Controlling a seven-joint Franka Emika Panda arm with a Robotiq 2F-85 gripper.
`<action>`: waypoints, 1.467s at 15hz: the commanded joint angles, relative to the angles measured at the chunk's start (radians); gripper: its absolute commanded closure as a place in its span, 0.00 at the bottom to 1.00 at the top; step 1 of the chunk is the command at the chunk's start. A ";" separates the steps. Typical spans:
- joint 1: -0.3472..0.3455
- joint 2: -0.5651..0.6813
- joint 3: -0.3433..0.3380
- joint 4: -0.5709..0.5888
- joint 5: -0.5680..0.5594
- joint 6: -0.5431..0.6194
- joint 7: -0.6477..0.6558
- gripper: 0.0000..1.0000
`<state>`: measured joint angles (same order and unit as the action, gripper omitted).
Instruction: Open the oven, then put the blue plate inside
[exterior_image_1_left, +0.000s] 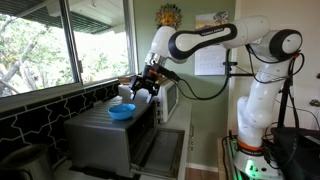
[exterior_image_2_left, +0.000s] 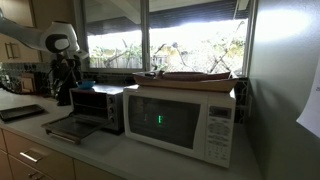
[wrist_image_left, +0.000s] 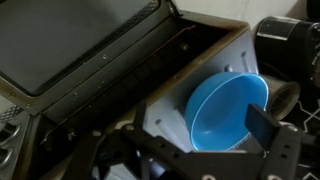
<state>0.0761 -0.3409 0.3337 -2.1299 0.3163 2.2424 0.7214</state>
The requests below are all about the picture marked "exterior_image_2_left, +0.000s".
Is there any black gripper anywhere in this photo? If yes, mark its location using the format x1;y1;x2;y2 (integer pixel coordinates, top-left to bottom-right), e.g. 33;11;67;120
52;53;80;78

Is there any blue plate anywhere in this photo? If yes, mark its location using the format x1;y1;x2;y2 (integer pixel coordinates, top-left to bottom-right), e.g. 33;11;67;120
77;79;97;91

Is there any glass toaster oven door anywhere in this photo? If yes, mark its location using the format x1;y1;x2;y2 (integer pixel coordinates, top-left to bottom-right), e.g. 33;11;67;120
41;113;113;145

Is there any silver toaster oven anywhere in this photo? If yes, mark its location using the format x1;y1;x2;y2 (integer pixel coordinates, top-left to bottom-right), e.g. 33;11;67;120
69;83;126;135

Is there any brown wooden box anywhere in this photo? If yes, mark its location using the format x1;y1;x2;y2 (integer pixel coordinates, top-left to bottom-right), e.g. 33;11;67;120
18;72;38;95

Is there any black baking tray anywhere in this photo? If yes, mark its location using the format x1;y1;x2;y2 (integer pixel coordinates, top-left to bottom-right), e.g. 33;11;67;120
0;103;46;122

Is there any wooden drawer front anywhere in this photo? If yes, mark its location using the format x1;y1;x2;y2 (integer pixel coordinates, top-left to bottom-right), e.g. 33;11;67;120
2;129;76;180

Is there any wooden serving tray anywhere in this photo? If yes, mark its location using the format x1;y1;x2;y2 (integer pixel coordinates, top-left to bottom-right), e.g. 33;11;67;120
132;70;240;93

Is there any white microwave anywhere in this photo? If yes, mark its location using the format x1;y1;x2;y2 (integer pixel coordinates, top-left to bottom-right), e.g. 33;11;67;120
122;84;237;169

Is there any white paper sheet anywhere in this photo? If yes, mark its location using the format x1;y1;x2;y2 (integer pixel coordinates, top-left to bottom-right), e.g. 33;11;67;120
296;56;320;139

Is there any metal cabinet door handle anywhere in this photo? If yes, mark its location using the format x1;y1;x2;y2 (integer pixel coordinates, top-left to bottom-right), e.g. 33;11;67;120
4;41;21;60

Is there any window frame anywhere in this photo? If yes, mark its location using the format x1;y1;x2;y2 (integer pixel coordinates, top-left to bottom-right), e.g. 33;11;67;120
73;0;258;77

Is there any metal drawer handle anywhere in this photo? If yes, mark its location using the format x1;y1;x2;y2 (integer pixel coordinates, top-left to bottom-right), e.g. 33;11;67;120
27;171;45;180
19;149;40;164

